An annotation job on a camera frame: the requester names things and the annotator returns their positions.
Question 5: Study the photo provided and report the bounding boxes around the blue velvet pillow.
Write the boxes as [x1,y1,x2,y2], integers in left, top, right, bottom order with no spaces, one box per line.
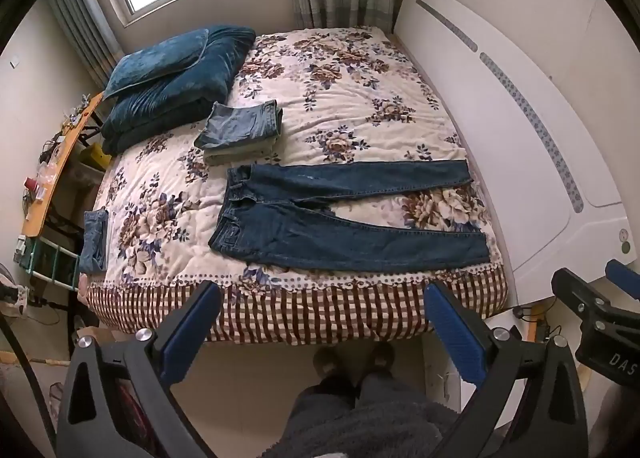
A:
[102,28,211,99]

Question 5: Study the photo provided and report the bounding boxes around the black cable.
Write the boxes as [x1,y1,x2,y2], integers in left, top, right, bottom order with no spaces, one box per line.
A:
[0,308,57,458]

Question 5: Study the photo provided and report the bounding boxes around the person's left leg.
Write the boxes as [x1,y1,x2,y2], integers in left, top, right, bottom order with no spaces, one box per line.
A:
[260,374,362,458]

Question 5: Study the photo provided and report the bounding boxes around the person's slipper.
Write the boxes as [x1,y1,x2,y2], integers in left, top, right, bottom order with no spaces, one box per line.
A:
[312,345,352,389]
[367,342,397,375]

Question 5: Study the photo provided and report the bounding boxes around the teal metal rack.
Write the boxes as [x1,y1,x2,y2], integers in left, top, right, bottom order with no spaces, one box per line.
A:
[20,237,83,295]

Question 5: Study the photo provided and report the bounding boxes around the person's left slipper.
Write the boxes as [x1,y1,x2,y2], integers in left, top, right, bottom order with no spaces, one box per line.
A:
[312,345,352,389]

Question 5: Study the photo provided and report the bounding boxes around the orange wooden desk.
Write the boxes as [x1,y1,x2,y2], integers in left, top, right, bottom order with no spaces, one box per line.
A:
[21,92,106,239]

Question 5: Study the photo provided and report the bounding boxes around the folded grey-green pants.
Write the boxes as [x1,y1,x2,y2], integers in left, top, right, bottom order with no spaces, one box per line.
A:
[202,135,282,167]

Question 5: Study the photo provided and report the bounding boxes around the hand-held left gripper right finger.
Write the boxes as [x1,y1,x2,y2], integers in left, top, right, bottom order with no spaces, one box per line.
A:
[424,280,588,458]

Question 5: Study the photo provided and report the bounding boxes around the floral quilt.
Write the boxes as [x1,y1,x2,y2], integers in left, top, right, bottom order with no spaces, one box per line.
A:
[85,26,507,299]

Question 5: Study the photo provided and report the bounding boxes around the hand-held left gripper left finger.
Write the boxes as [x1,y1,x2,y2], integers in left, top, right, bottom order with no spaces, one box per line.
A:
[56,280,223,458]

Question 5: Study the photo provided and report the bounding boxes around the white headboard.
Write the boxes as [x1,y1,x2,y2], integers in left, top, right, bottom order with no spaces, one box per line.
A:
[392,0,637,309]

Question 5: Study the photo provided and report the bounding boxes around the person's right slipper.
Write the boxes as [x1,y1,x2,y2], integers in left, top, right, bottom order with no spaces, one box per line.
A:
[367,342,397,375]

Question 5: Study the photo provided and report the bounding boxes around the small folded blue jeans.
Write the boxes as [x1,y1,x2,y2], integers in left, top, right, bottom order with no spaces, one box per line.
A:
[78,208,110,275]

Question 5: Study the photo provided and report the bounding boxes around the folded light blue jeans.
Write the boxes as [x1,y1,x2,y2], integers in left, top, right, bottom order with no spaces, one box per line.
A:
[194,100,284,151]

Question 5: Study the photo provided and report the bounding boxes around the yellow box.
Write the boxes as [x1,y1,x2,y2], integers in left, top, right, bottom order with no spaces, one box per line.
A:
[81,143,109,172]

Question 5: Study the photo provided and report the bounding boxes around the white nightstand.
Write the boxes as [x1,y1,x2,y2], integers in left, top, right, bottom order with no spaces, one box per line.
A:
[422,333,501,416]

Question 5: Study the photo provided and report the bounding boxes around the folded blue velvet blanket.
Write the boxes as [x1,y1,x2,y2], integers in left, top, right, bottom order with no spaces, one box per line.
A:
[102,25,257,156]

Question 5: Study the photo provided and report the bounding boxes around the dark blue jeans pants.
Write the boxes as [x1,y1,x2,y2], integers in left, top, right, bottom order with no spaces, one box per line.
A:
[207,159,492,273]

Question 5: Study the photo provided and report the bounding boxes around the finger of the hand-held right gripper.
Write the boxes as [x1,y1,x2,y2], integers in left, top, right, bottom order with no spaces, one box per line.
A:
[605,259,640,299]
[551,268,627,325]

